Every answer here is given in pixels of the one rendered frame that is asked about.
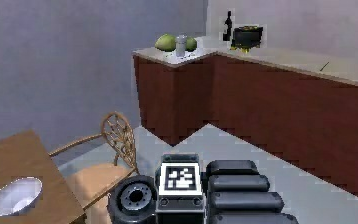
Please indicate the tan wicker chair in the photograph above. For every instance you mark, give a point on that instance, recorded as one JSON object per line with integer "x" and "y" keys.
{"x": 102, "y": 180}

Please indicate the black pot with gold trim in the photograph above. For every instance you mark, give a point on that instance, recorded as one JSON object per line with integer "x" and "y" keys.
{"x": 247, "y": 37}

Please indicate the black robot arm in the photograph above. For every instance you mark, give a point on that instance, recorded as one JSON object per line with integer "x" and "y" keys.
{"x": 235, "y": 193}

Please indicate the black bottle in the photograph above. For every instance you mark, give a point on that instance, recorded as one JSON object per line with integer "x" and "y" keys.
{"x": 228, "y": 26}

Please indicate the silver metal bowl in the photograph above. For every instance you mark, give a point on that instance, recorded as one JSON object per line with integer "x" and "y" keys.
{"x": 15, "y": 196}

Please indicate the small green round fruit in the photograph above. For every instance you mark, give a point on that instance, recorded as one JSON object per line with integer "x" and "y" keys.
{"x": 191, "y": 44}

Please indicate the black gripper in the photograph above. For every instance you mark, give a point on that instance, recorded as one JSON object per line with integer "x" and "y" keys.
{"x": 135, "y": 199}

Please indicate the brown wooden table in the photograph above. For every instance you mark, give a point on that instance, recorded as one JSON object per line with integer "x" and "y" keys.
{"x": 22, "y": 166}

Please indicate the large green round fruit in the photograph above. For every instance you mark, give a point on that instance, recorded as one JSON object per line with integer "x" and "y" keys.
{"x": 166, "y": 42}

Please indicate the grey metal shaker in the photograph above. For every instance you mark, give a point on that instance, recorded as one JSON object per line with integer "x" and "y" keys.
{"x": 180, "y": 46}

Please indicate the thin dark spoon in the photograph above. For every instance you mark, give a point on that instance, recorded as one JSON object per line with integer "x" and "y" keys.
{"x": 324, "y": 66}

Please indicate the red-brown kitchen counter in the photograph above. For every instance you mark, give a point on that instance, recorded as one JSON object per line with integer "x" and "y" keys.
{"x": 253, "y": 100}

